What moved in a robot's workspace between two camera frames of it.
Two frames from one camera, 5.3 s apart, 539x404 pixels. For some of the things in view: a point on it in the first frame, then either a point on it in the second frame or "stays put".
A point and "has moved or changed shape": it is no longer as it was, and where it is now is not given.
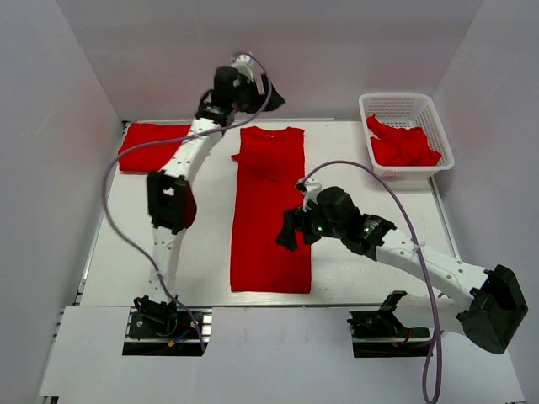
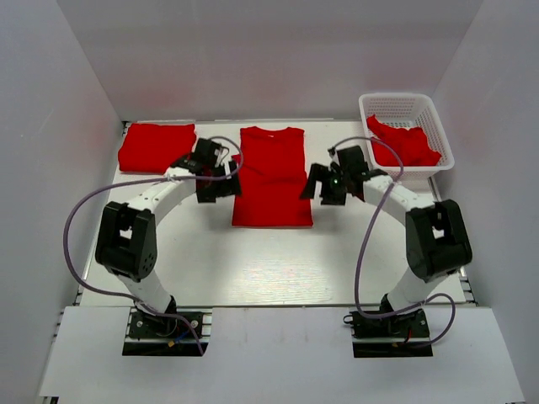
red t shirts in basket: x=398 y=146 stays put
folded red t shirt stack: x=151 y=157 stays put
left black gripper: x=242 y=82 -> x=230 y=187
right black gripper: x=293 y=220 -> x=317 y=173
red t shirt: x=269 y=167 has moved or changed shape
